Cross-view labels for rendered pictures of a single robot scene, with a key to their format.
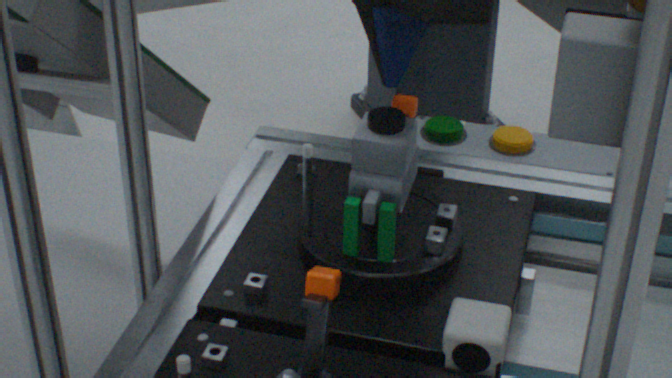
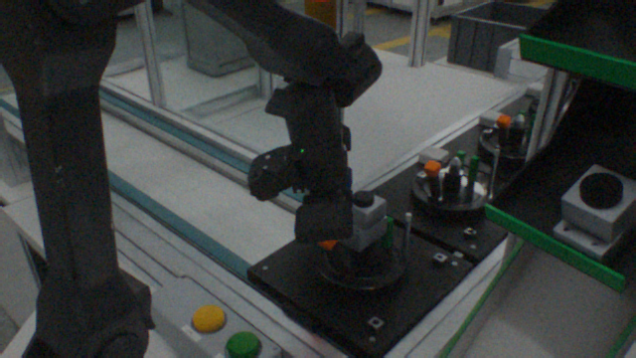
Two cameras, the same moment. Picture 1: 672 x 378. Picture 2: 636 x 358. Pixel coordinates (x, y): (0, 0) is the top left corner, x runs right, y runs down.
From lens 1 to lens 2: 1.31 m
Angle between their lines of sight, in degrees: 110
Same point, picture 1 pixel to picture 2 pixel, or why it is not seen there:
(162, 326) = (491, 271)
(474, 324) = not seen: hidden behind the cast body
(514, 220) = (278, 257)
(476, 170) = (252, 311)
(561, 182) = (216, 282)
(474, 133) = (221, 341)
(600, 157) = (171, 289)
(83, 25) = not seen: hidden behind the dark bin
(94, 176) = not seen: outside the picture
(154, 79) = (495, 288)
